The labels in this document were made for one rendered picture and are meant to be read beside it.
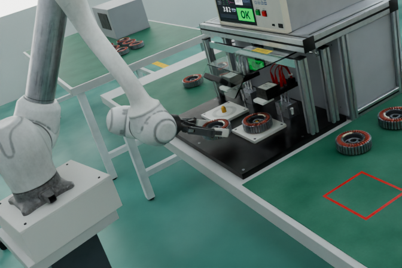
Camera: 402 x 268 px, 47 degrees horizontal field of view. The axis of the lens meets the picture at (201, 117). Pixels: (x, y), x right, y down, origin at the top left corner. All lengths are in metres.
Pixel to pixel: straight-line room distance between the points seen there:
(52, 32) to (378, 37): 1.13
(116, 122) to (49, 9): 0.43
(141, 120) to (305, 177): 0.53
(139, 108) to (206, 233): 1.34
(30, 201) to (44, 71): 0.43
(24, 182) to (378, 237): 1.03
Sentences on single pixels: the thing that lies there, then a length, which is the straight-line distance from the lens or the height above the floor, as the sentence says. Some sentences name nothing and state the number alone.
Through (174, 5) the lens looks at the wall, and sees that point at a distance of 6.75.
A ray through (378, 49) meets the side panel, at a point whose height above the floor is 0.95.
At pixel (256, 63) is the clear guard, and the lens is 1.54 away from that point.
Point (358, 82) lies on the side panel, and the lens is 1.74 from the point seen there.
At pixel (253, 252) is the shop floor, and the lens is 2.38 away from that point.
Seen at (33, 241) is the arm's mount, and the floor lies 0.82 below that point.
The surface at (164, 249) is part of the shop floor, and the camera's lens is 2.57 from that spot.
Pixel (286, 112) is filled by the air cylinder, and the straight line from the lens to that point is 1.78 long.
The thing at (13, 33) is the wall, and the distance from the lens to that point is 6.14.
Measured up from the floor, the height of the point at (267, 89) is 0.92.
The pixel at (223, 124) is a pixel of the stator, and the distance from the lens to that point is 1.70.
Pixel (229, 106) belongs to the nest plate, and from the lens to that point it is 1.98.
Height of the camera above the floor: 1.57
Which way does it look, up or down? 24 degrees down
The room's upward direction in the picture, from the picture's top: 16 degrees counter-clockwise
